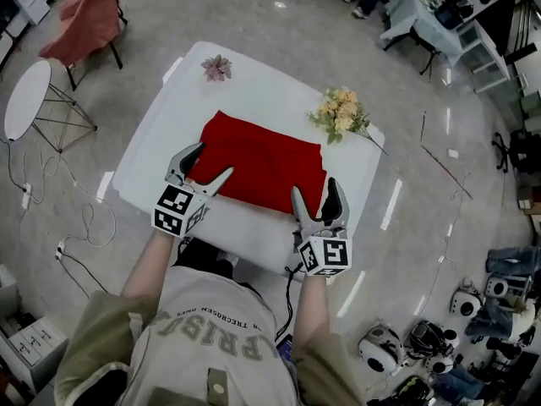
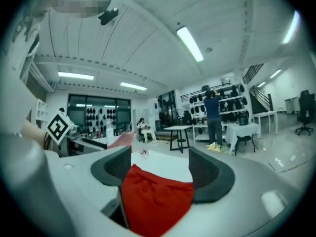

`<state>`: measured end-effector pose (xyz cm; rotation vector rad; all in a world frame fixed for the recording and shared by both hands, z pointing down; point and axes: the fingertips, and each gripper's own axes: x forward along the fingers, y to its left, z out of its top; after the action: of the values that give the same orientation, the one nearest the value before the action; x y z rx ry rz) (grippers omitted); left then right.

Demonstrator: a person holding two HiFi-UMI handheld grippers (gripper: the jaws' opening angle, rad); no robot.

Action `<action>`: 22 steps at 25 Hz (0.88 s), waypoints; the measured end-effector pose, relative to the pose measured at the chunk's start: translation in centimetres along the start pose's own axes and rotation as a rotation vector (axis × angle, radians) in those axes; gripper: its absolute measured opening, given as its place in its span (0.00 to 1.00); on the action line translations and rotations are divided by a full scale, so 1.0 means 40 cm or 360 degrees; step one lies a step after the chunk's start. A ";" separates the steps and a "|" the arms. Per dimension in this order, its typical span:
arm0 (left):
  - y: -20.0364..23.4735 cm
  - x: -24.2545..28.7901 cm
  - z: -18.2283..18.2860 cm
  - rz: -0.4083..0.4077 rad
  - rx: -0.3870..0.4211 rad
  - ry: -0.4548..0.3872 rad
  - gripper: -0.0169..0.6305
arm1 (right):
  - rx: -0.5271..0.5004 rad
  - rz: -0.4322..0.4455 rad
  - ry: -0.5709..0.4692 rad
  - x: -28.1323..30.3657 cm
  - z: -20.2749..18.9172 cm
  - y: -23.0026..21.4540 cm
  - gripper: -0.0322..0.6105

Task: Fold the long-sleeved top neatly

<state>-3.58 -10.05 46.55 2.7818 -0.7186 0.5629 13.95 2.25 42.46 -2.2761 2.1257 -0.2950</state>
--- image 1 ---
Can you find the pink artificial flower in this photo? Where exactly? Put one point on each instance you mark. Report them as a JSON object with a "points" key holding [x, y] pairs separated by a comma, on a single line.
{"points": [[216, 68]]}

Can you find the table with light blue cloth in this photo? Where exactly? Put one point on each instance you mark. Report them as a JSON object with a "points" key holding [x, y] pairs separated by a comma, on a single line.
{"points": [[422, 19]]}

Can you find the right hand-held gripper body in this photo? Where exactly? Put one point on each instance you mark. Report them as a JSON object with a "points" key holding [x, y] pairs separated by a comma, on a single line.
{"points": [[325, 252]]}

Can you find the white glass-door cabinet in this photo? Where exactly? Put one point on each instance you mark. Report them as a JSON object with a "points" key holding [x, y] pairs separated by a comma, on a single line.
{"points": [[486, 53]]}

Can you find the small white drawer organizer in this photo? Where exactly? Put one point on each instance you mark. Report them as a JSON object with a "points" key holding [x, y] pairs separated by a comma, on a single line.
{"points": [[38, 341]]}

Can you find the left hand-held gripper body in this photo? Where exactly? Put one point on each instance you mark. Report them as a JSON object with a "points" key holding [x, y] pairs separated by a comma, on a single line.
{"points": [[179, 210]]}

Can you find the yellow artificial flower bouquet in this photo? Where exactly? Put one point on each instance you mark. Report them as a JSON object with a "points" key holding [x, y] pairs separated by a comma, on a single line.
{"points": [[340, 110]]}

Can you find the white power strip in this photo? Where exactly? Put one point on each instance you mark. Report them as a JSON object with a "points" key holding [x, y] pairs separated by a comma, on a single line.
{"points": [[60, 250], [27, 195]]}

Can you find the white filing cabinet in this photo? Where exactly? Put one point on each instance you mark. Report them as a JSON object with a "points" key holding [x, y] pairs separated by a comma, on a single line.
{"points": [[31, 0]]}

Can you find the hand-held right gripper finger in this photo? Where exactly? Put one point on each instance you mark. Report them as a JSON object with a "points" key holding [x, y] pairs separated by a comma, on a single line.
{"points": [[302, 210], [336, 205]]}

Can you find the pink armchair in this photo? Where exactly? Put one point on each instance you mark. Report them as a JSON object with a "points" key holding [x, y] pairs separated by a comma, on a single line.
{"points": [[86, 19]]}

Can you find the person's right forearm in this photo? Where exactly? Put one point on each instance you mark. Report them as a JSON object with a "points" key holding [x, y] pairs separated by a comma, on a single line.
{"points": [[313, 311]]}

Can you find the red t-shirt with print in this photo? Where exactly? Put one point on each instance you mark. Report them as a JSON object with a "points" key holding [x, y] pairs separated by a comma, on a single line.
{"points": [[262, 167]]}

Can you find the person's white right shoe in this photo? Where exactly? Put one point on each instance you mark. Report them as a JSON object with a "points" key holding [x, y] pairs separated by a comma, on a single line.
{"points": [[226, 257]]}

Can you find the black device with blue screen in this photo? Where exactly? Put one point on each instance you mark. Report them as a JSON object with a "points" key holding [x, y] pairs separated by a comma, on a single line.
{"points": [[286, 345]]}

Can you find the person's left forearm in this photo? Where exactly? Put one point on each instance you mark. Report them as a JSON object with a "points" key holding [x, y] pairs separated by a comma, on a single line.
{"points": [[145, 264]]}

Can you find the white round helmet device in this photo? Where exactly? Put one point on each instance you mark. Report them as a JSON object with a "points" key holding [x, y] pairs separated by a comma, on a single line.
{"points": [[465, 305], [380, 349]]}

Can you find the white oval side table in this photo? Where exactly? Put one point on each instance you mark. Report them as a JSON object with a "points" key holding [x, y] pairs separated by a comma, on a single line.
{"points": [[25, 100]]}

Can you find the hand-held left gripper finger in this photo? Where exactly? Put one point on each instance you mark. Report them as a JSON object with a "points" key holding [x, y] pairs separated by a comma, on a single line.
{"points": [[184, 159], [217, 182]]}

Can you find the black office chair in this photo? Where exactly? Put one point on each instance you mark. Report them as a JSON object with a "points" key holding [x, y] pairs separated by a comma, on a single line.
{"points": [[522, 150]]}

